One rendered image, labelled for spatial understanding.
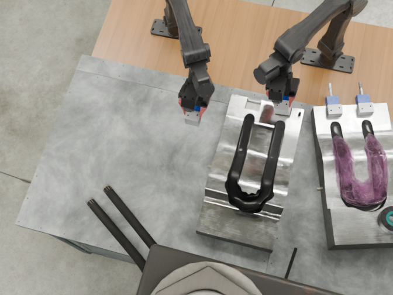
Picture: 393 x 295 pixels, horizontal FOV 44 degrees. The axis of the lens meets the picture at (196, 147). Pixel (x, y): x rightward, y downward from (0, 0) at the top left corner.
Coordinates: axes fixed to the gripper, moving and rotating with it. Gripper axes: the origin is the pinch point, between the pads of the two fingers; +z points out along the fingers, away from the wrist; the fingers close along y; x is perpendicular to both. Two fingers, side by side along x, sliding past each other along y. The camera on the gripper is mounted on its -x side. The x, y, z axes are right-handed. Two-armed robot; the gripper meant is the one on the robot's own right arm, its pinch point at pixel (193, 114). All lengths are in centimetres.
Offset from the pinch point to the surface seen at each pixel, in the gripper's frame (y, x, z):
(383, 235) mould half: 68, -20, 14
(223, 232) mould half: 19.3, -26.8, 23.8
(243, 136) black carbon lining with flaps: 18.0, 2.3, 6.4
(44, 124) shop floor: -94, 57, 79
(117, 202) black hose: -18.2, -25.2, 24.8
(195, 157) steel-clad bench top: 2.9, -2.0, 17.9
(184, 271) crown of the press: 20, -102, -67
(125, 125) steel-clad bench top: -25.7, 3.3, 15.5
